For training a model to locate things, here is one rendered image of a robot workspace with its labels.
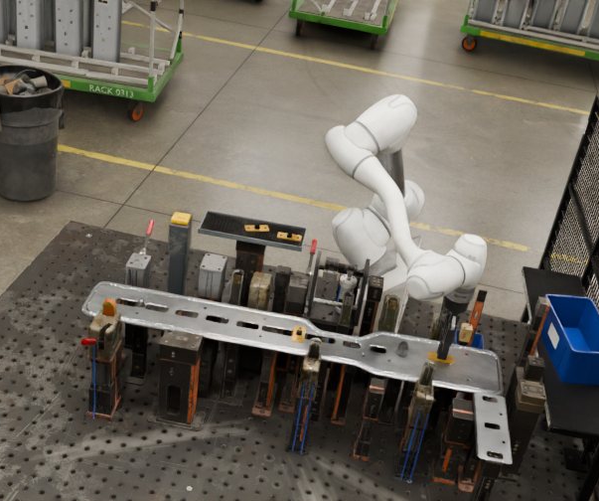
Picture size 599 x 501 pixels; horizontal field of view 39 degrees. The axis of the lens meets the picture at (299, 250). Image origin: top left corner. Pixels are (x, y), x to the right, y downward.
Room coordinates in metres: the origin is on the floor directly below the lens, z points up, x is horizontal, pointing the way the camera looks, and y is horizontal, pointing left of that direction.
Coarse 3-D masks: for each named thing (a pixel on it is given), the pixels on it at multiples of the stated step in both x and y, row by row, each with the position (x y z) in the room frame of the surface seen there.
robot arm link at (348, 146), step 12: (336, 132) 2.54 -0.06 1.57; (348, 132) 2.53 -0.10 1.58; (360, 132) 2.52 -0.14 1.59; (336, 144) 2.50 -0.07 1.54; (348, 144) 2.49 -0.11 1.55; (360, 144) 2.49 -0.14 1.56; (372, 144) 2.50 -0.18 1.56; (336, 156) 2.49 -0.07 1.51; (348, 156) 2.46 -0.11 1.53; (360, 156) 2.45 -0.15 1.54; (348, 168) 2.45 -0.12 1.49
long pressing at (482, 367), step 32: (96, 288) 2.27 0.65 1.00; (128, 288) 2.29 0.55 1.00; (128, 320) 2.12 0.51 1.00; (160, 320) 2.14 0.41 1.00; (192, 320) 2.17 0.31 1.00; (256, 320) 2.22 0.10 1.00; (288, 320) 2.25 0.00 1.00; (288, 352) 2.09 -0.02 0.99; (320, 352) 2.11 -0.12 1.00; (352, 352) 2.13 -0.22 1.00; (416, 352) 2.18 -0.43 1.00; (448, 352) 2.21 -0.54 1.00; (480, 352) 2.23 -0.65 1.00; (448, 384) 2.05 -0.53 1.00; (480, 384) 2.07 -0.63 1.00
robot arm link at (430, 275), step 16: (368, 160) 2.44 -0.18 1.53; (368, 176) 2.41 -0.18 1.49; (384, 176) 2.40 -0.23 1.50; (384, 192) 2.36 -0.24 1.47; (400, 208) 2.28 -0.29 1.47; (400, 224) 2.21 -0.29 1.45; (400, 240) 2.15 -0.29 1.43; (400, 256) 2.12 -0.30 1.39; (416, 256) 2.07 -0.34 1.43; (432, 256) 2.07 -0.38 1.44; (448, 256) 2.10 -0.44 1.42; (416, 272) 2.00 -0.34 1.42; (432, 272) 2.00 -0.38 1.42; (448, 272) 2.03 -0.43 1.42; (416, 288) 1.98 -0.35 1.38; (432, 288) 1.97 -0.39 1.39; (448, 288) 2.01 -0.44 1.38
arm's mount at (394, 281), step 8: (416, 240) 2.91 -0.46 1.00; (400, 264) 2.76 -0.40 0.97; (392, 272) 2.72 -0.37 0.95; (400, 272) 2.68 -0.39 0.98; (384, 280) 2.69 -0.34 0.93; (392, 280) 2.65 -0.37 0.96; (400, 280) 2.61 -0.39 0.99; (384, 288) 2.62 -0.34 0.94; (392, 288) 2.59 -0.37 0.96; (400, 288) 2.59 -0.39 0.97; (400, 296) 2.59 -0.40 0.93; (400, 304) 2.59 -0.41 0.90; (376, 312) 2.61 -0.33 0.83; (400, 312) 2.68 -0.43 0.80; (360, 320) 2.62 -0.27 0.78; (376, 320) 2.61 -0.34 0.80; (400, 320) 2.75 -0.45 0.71; (360, 328) 2.62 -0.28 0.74; (376, 328) 2.60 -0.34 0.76
